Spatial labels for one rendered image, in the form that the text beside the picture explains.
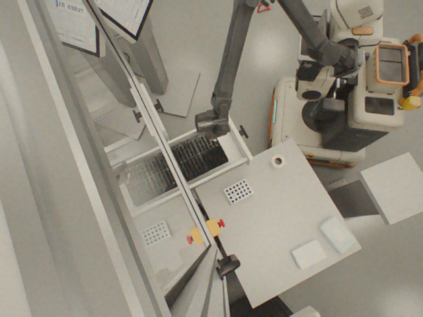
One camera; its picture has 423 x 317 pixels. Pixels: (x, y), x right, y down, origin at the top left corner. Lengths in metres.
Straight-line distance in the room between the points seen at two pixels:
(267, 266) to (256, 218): 0.22
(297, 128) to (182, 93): 1.02
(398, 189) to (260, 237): 0.72
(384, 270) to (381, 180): 0.99
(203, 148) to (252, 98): 1.22
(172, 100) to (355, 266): 1.92
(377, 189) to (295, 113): 0.83
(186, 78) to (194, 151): 1.26
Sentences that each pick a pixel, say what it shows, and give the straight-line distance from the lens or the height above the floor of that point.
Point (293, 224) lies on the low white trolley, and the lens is 1.38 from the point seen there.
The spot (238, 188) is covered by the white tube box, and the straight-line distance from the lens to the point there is 1.35.
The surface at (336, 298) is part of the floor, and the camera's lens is 2.29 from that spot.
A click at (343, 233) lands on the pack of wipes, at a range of 1.41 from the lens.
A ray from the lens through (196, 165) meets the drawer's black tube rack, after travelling 1.24.
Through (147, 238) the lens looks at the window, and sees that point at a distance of 0.24.
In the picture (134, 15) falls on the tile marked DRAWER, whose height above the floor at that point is 1.01.
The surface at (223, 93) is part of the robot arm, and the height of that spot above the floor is 1.26.
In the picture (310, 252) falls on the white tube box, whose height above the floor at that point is 0.81.
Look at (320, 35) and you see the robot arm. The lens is 1.08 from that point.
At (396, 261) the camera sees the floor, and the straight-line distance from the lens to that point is 2.46.
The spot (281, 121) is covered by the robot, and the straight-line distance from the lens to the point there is 2.03.
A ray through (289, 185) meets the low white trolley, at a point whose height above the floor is 0.76.
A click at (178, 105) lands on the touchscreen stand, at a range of 2.34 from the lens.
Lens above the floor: 2.10
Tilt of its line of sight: 74 degrees down
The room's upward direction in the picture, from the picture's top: 9 degrees counter-clockwise
